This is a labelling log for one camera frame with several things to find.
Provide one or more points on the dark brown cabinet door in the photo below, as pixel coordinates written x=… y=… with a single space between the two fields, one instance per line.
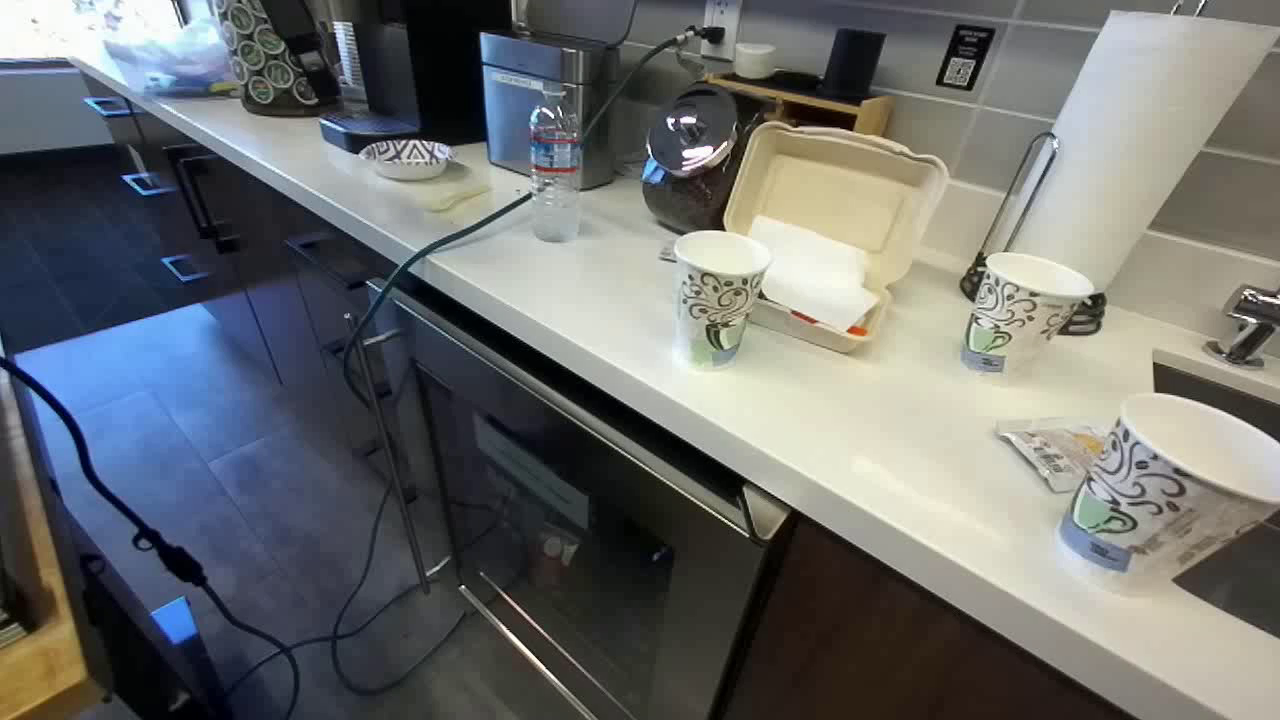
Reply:
x=883 y=641

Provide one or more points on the wooden wall shelf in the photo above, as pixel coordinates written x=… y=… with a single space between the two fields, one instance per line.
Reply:
x=812 y=101

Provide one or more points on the black coffee machine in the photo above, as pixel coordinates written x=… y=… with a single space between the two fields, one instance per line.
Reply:
x=444 y=65

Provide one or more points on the white wall outlet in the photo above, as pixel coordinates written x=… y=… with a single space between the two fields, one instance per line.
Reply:
x=722 y=16

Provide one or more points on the circle patterned pod holder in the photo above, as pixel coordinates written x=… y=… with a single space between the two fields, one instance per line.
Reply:
x=274 y=63

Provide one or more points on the large patterned paper cup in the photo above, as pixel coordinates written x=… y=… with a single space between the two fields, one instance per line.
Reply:
x=1167 y=492

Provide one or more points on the clear plastic bag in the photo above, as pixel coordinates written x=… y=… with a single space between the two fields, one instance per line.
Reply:
x=164 y=63

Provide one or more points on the slim patterned paper cup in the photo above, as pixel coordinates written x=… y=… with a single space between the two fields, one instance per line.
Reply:
x=722 y=286

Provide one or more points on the light wooden table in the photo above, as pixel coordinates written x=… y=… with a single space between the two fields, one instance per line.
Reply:
x=35 y=655

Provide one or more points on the white paper napkin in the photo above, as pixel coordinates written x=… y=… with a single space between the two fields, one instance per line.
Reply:
x=812 y=275

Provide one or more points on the dark sink basin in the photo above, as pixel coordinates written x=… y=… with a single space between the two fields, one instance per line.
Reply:
x=1242 y=573

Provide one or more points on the dark drawer cabinet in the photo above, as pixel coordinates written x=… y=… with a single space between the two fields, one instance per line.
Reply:
x=254 y=254

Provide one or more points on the white paper towel roll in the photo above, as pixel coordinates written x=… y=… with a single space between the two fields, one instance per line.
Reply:
x=1146 y=134

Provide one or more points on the short patterned paper cup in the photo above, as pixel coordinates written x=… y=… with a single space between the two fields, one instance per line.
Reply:
x=1020 y=311

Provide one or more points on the chrome faucet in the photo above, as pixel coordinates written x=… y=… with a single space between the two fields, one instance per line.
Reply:
x=1250 y=323

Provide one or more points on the black wall sign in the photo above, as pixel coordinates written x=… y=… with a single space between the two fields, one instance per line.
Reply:
x=964 y=59

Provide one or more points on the clear plastic water bottle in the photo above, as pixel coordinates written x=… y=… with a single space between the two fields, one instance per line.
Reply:
x=558 y=166

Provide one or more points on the stainless steel dishwasher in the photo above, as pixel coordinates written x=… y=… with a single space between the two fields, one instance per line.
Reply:
x=586 y=535

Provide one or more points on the beige clamshell takeout container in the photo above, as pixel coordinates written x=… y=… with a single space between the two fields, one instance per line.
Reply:
x=841 y=180

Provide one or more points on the stainless steel box appliance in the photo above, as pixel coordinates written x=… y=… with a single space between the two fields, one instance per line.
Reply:
x=527 y=101

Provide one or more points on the black equipment box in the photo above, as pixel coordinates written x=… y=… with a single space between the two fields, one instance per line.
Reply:
x=143 y=641

